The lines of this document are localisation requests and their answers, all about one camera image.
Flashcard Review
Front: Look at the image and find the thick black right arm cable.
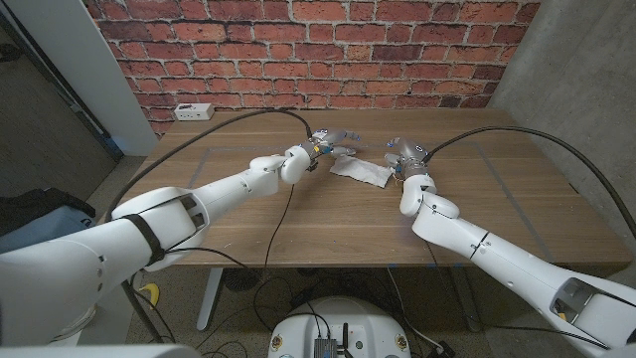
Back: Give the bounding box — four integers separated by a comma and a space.
422, 124, 636, 239

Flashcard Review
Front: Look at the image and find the small grey electronics box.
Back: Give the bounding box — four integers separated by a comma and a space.
313, 337, 339, 358

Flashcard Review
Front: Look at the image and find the thin black left wrist cable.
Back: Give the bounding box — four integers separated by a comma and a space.
167, 183, 296, 272

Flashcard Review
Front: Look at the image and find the red brick printed backdrop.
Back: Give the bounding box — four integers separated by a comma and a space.
83, 0, 543, 138

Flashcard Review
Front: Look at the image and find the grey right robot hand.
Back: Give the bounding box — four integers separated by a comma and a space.
384, 136, 431, 181

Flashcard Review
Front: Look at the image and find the small yellow curved object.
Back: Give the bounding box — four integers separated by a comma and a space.
138, 281, 161, 310

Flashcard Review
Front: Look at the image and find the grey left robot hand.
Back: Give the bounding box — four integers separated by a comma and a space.
300, 127, 363, 166

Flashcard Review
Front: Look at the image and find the grey table leg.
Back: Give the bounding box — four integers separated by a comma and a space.
449, 268, 483, 333

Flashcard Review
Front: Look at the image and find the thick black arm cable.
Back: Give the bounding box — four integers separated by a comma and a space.
103, 107, 314, 223
422, 124, 636, 239

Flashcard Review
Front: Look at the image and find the black cloth bundle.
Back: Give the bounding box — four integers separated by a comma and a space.
0, 187, 96, 235

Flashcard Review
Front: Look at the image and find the white power strip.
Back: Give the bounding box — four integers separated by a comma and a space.
174, 102, 216, 122

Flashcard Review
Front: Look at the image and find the white table leg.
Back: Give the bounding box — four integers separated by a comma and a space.
196, 268, 225, 332

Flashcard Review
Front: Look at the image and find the blue-grey bag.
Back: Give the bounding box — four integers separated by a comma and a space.
0, 206, 95, 254

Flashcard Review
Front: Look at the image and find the black floor plug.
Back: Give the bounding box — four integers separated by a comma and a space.
427, 340, 456, 358

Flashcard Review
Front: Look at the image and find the white robot torso base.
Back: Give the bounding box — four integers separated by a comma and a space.
267, 296, 412, 358

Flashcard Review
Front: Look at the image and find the round black floor fan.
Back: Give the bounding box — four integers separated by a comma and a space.
222, 268, 262, 292

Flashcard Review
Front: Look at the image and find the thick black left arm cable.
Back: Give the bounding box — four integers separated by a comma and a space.
103, 107, 314, 223

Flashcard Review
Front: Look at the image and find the white tissue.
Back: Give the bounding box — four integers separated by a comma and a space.
328, 154, 395, 189

